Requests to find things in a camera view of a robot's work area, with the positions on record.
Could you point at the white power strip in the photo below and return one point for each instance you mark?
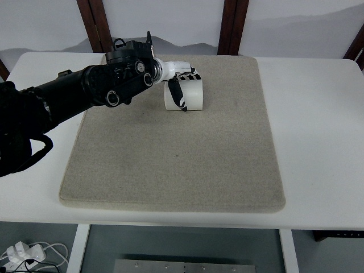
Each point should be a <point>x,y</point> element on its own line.
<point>20,255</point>

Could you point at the far left brown frame post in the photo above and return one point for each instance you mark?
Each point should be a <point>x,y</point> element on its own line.
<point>4,72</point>

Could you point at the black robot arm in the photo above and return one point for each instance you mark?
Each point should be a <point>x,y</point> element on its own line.
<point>28,115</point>

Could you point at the grey felt mat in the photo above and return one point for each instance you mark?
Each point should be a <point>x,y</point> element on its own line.
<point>143,157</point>

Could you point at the metal base plate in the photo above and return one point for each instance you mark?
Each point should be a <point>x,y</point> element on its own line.
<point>136,266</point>

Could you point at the right white table leg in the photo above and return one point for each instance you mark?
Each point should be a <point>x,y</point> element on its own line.
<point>288,251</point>

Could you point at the middle brown wooden frame post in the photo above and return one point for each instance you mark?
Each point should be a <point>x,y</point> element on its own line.
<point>232,25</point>

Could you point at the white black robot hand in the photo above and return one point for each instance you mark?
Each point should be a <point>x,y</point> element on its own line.
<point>166,70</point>

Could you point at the white cup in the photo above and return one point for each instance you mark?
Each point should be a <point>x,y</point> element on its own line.
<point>192,92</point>

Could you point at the right brown wooden frame post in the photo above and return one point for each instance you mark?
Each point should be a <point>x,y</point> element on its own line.
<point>355,51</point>

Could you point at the left white table leg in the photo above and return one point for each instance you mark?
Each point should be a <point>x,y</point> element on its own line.
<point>78,248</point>

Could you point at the dark brown wooden stand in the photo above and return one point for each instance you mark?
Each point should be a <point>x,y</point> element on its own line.
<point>320,235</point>

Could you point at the white table leg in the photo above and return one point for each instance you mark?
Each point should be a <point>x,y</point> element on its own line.
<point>78,248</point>
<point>288,251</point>

